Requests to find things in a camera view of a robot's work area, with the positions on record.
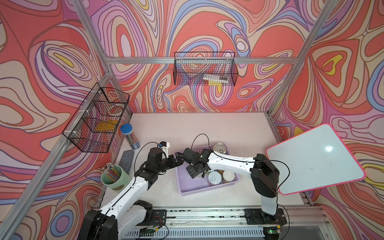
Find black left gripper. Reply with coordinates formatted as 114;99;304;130
154;152;183;175

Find lilac plastic basket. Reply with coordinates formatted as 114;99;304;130
176;162;239;196

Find pink can white lid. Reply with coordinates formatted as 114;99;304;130
208;171;222;186

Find blue labelled tin can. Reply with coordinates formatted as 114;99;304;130
213;143;228;155

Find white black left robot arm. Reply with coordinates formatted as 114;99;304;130
78;147;184;240

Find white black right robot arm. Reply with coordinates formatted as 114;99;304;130
177;148;280;225

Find yellow item in left basket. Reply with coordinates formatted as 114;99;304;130
94;120;118;133

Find markers in back basket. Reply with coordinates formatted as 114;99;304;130
203;74;230;86

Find grey whiteboard eraser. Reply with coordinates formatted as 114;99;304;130
119;150;135;174

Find blue lid pencil tube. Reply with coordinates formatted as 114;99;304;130
120;124;141;150

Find green cup with pencils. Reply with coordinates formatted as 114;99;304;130
101;163;132;193

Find pink framed whiteboard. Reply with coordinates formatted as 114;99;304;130
267;124;367;195

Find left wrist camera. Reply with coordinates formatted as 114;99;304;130
159;141;170;158

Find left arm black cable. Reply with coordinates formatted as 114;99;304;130
92;141;163;240

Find black wire basket back wall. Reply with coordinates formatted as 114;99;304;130
173;51;239;87

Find black wire basket wall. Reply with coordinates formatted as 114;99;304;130
62;83;130;153
173;51;239;87

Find black wire basket left wall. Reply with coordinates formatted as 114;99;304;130
62;83;130;153

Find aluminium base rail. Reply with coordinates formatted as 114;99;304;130
74;205;340;240

